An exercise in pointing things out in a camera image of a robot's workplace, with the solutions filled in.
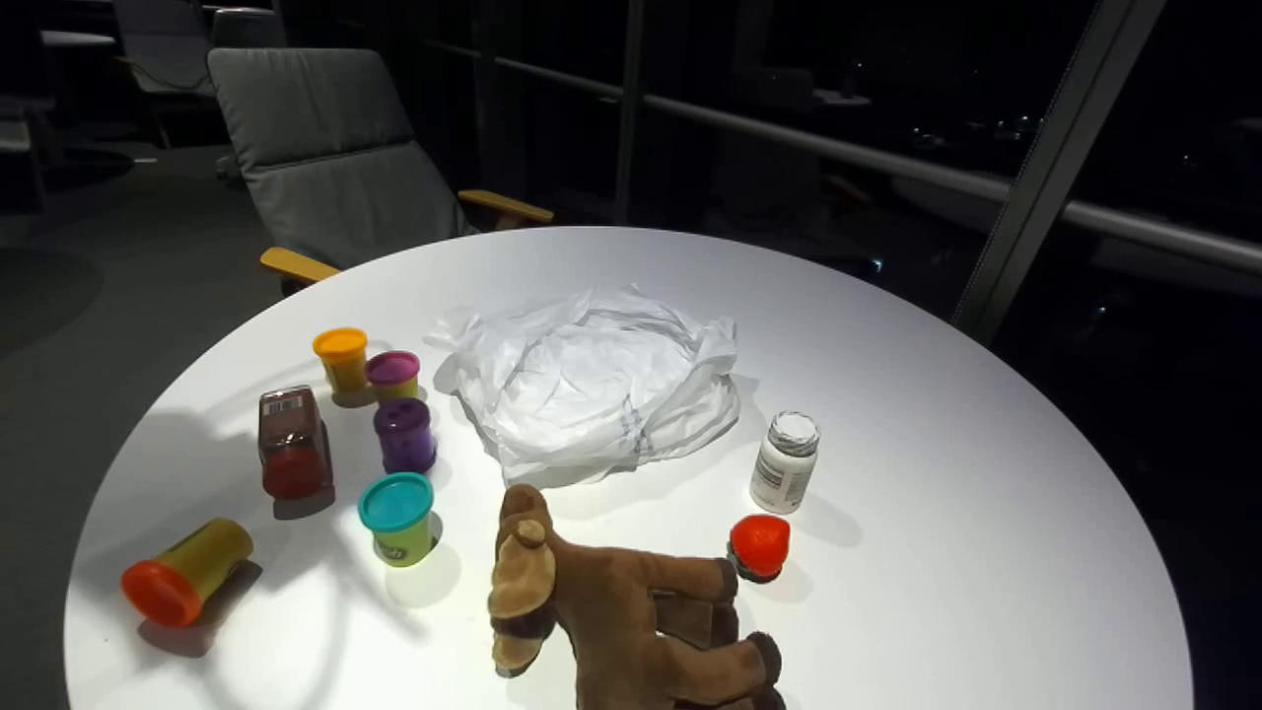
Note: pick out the white pill bottle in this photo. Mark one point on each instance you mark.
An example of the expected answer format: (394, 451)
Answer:
(786, 464)

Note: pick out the small red lid container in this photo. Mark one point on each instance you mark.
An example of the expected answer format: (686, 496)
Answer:
(760, 547)

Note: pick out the purple playdough tub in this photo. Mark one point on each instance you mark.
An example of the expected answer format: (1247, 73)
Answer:
(405, 436)

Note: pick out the magenta lid playdough tub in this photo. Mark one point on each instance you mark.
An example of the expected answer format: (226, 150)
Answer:
(394, 375)

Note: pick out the teal lid playdough tub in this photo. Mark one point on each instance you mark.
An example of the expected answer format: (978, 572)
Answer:
(401, 517)

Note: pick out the orange lid playdough tub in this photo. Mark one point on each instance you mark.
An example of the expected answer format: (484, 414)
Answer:
(343, 363)

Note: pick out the white plastic bag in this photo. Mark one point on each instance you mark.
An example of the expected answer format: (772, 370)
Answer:
(594, 384)

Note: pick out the red lid spice jar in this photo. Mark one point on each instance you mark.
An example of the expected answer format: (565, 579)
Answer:
(292, 449)

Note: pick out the grey lounge chair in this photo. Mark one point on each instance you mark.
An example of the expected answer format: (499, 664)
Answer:
(331, 169)

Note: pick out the metal window railing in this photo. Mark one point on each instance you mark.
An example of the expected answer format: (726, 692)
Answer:
(1081, 215)

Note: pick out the lying red lid yellow tub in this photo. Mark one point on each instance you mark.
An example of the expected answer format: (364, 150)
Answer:
(173, 584)

